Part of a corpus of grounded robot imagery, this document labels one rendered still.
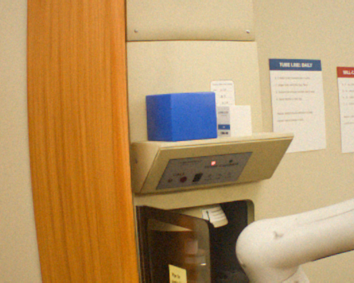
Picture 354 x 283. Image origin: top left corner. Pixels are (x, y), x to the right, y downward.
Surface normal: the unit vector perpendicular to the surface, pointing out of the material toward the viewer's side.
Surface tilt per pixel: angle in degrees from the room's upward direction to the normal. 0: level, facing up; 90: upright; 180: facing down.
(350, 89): 90
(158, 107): 90
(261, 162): 135
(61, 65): 90
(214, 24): 90
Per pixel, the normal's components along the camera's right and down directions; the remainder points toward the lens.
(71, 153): -0.85, 0.07
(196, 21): 0.51, 0.02
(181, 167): 0.40, 0.72
